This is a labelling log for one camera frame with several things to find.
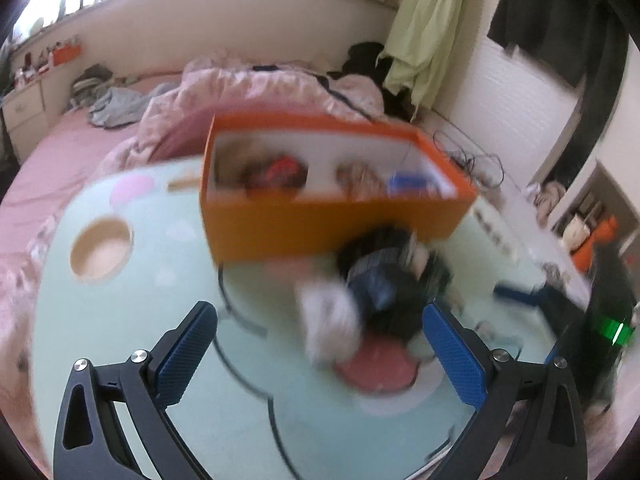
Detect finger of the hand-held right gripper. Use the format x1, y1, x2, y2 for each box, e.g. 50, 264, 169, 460
492, 285, 551, 308

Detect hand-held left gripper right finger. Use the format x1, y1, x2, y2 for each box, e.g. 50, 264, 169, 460
422, 302, 588, 480

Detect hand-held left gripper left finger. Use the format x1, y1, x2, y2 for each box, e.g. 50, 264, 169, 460
52, 301, 218, 480

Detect orange cardboard box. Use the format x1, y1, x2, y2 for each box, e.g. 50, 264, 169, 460
200, 114, 478, 263

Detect pale green desktop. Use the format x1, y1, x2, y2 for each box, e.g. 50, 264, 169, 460
32, 155, 596, 480

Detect orange toy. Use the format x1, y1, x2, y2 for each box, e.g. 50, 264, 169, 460
572, 215, 618, 271

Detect white power strip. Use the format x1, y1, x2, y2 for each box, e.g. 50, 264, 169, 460
472, 195, 521, 261

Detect black cloth bundle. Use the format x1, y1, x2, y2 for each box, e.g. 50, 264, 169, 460
336, 227, 453, 341

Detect white shelf unit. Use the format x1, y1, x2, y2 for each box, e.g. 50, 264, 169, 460
550, 160, 626, 251

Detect pale crumpled cloth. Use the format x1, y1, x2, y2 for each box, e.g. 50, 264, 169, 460
530, 180, 568, 221

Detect white cloth item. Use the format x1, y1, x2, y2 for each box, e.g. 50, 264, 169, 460
295, 280, 363, 366

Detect blue item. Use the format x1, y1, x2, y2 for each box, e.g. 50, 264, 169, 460
387, 171, 441, 198

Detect white louvred door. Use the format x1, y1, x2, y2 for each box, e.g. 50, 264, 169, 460
430, 40, 581, 186

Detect brown item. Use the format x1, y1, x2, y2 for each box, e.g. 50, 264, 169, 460
336, 160, 388, 196

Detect red item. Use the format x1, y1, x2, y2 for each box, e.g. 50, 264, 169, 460
245, 156, 308, 193

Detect dark red pillow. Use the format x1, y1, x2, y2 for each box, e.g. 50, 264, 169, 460
155, 110, 216, 161

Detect grey clothes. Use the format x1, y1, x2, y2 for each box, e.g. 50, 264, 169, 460
67, 65, 171, 128

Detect pink quilt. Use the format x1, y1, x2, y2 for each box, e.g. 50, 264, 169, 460
135, 55, 386, 161

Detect black hanging garment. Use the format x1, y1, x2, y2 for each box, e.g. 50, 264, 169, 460
487, 0, 628, 186

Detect green hanging garment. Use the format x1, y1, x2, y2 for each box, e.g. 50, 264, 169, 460
377, 0, 481, 111

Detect black clothes pile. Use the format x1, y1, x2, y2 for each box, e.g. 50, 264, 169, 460
342, 42, 396, 78

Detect long black garment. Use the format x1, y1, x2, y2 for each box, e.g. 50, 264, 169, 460
252, 64, 371, 121

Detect small orange container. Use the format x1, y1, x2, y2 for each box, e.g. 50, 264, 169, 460
52, 45, 83, 66

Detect black cables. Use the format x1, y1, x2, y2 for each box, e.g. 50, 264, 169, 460
432, 130, 506, 186

